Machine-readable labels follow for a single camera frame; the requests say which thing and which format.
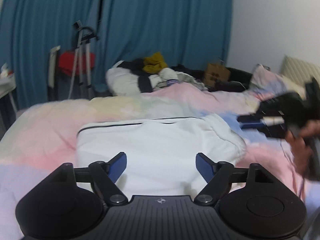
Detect white garment with striped trim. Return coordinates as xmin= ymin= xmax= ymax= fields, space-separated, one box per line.
xmin=75 ymin=114 xmax=246 ymax=197

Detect person's right hand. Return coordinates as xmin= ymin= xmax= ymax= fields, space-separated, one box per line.
xmin=285 ymin=120 xmax=319 ymax=177

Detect black garment pile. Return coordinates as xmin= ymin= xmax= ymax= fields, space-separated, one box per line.
xmin=171 ymin=63 xmax=253 ymax=93

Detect striped pillow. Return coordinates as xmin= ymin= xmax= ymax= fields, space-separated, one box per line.
xmin=280 ymin=56 xmax=319 ymax=98

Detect brown cardboard box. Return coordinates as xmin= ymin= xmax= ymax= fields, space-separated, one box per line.
xmin=203 ymin=63 xmax=231 ymax=87

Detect pastel pink blue bed quilt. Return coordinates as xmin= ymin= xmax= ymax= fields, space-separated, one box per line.
xmin=1 ymin=68 xmax=319 ymax=239

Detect white puffy jacket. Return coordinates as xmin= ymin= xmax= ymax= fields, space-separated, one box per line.
xmin=106 ymin=61 xmax=162 ymax=96

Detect mustard yellow garment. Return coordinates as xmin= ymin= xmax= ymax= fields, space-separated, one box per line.
xmin=143 ymin=51 xmax=168 ymax=74

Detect blue curtain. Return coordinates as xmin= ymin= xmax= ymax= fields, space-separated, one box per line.
xmin=1 ymin=0 xmax=232 ymax=108

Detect red cloth on chair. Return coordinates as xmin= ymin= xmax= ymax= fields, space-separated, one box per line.
xmin=59 ymin=50 xmax=87 ymax=76

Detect white board leaning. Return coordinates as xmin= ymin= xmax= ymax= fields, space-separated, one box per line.
xmin=48 ymin=46 xmax=61 ymax=89

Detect white desk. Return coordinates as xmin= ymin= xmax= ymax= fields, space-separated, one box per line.
xmin=0 ymin=74 xmax=17 ymax=117

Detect silver tripod stand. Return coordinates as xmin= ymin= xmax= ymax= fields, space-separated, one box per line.
xmin=68 ymin=20 xmax=98 ymax=99

